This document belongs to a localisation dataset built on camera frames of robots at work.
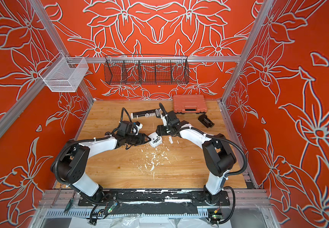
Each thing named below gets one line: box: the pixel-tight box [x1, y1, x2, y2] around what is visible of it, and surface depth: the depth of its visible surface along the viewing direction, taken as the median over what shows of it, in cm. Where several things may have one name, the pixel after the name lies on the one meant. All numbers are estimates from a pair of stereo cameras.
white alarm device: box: [147, 132, 163, 148], surface depth 94 cm
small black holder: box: [197, 114, 215, 129], surface depth 106 cm
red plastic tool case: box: [173, 94, 208, 114], surface depth 116 cm
